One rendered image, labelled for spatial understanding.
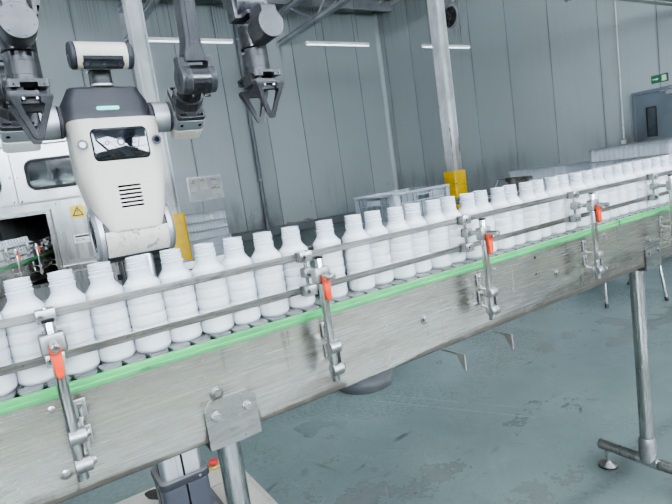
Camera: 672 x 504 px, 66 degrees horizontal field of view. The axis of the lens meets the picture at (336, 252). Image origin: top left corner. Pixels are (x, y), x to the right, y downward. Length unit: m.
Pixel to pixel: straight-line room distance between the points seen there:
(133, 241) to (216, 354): 0.65
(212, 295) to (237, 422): 0.24
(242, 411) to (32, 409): 0.33
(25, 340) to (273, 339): 0.40
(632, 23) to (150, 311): 11.64
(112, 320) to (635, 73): 11.54
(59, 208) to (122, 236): 3.14
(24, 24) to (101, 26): 12.83
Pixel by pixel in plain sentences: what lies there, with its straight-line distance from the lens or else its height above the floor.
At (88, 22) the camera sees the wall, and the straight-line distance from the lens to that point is 13.84.
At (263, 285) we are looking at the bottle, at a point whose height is 1.07.
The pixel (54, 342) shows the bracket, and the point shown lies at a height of 1.08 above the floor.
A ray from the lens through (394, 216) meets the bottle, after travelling 1.17.
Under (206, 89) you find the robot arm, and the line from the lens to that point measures 1.57.
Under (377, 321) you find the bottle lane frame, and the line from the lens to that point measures 1.12.
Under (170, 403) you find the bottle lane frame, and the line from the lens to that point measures 0.95.
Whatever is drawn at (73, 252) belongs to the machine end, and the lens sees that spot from 4.64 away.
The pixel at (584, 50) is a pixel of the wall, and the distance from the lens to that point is 12.56.
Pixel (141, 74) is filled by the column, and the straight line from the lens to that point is 9.05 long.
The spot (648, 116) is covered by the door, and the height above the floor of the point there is 1.61.
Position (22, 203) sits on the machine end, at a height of 1.42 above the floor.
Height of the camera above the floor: 1.24
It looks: 8 degrees down
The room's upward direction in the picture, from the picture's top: 8 degrees counter-clockwise
